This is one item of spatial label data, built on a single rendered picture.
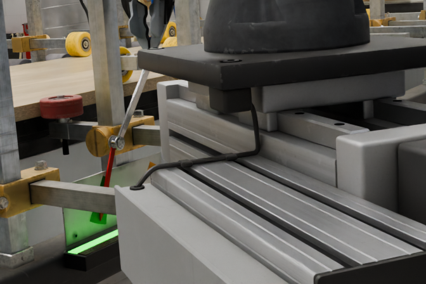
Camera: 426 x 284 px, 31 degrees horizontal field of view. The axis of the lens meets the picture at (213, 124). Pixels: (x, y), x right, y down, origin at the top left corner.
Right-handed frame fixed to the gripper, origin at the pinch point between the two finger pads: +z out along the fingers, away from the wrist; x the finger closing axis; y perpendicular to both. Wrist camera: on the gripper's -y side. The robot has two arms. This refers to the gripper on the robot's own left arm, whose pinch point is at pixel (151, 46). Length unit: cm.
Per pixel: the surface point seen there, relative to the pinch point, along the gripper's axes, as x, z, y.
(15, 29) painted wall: -431, 9, -784
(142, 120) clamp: -4.1, 13.4, -5.2
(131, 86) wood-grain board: -16.5, 10.3, -35.6
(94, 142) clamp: -10.1, 15.9, 3.3
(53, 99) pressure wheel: -22.0, 9.6, -7.2
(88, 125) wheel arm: -14.9, 14.3, -6.0
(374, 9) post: 34, -3, -116
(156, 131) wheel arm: -0.2, 14.7, -0.4
